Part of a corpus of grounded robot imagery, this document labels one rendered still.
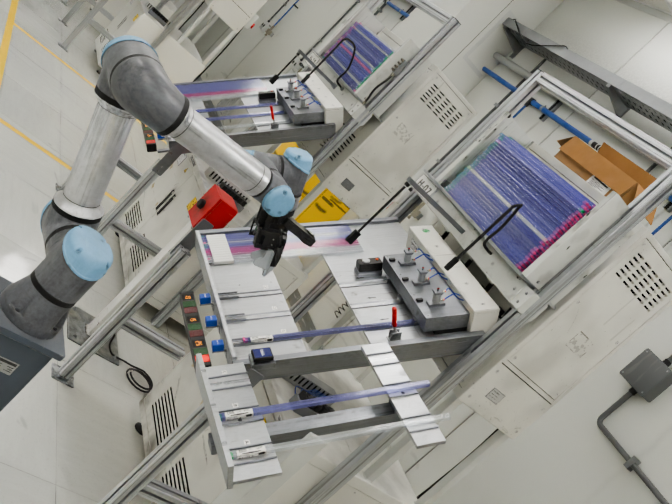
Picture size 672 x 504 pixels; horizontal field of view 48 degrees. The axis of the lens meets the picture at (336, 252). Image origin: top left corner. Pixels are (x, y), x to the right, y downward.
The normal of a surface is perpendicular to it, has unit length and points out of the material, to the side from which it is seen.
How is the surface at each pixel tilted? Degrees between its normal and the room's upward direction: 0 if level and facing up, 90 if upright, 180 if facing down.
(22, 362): 90
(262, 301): 42
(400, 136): 90
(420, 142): 90
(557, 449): 90
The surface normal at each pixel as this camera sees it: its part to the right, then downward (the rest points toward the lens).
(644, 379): -0.65, -0.52
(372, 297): 0.09, -0.86
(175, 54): 0.29, 0.51
